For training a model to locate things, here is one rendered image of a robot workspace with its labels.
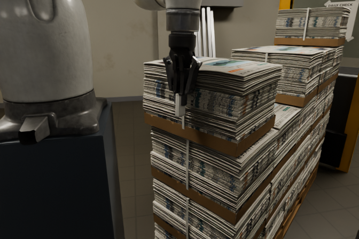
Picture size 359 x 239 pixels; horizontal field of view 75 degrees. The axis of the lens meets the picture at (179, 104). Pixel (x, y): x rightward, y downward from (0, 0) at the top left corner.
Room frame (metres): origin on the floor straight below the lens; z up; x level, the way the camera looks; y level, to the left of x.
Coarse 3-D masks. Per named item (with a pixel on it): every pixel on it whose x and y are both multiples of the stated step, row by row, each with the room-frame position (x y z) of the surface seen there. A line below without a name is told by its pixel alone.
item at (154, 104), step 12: (156, 60) 0.83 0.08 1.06; (144, 72) 0.80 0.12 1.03; (156, 72) 0.76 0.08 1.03; (144, 84) 0.80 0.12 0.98; (156, 84) 0.76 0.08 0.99; (144, 96) 0.80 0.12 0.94; (156, 96) 0.76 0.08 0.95; (168, 96) 0.72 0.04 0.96; (144, 108) 0.80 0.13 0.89; (156, 108) 0.76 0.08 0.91; (168, 108) 0.72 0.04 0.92
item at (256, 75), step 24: (216, 72) 0.61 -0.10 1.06; (240, 72) 0.60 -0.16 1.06; (264, 72) 0.66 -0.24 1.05; (192, 96) 0.66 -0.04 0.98; (216, 96) 0.61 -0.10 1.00; (240, 96) 0.57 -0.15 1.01; (264, 96) 0.69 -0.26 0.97; (192, 120) 0.65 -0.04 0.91; (216, 120) 0.60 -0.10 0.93; (240, 120) 0.58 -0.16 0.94; (264, 120) 0.70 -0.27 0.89
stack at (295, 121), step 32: (320, 96) 1.29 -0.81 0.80; (288, 128) 0.88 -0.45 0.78; (160, 160) 0.76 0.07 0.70; (192, 160) 0.67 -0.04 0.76; (224, 160) 0.59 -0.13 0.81; (256, 160) 0.64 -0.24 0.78; (288, 160) 0.93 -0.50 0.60; (160, 192) 0.77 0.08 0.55; (224, 192) 0.59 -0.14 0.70; (288, 192) 1.01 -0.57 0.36; (192, 224) 0.67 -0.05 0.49; (224, 224) 0.58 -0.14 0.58; (256, 224) 0.70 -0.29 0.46; (288, 224) 1.13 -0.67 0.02
